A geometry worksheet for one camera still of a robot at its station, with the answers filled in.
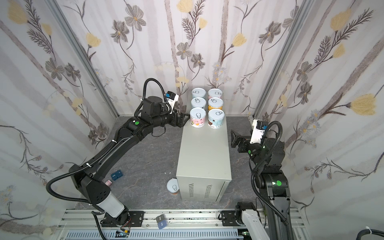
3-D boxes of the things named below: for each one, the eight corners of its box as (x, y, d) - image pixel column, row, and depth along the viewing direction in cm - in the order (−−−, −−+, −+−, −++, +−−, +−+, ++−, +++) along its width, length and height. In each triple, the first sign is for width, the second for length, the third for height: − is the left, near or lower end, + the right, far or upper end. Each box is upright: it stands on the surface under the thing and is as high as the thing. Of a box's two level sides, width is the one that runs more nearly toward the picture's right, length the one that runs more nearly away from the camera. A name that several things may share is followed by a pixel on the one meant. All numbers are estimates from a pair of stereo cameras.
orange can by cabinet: (167, 194, 84) (166, 190, 78) (169, 182, 88) (167, 178, 83) (178, 194, 84) (177, 190, 78) (179, 182, 88) (178, 178, 83)
